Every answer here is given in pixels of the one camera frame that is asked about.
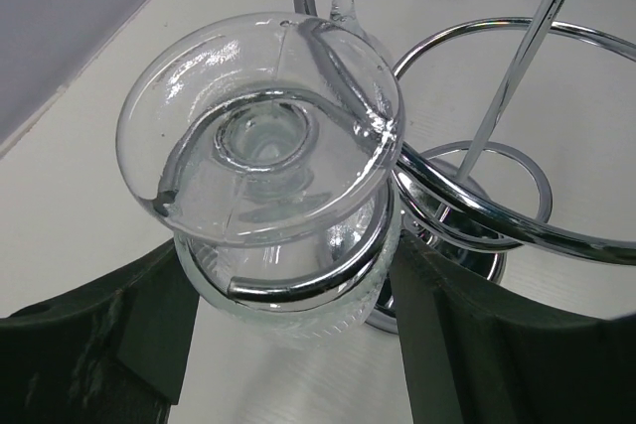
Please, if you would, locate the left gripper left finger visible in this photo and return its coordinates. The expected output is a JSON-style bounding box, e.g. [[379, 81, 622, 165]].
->
[[1, 241, 199, 423]]

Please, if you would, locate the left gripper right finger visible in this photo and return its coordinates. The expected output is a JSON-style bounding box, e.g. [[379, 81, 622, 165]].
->
[[390, 232, 635, 423]]

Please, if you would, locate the chrome wine glass rack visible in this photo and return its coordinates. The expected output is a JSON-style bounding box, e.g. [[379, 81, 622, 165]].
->
[[226, 0, 636, 336]]

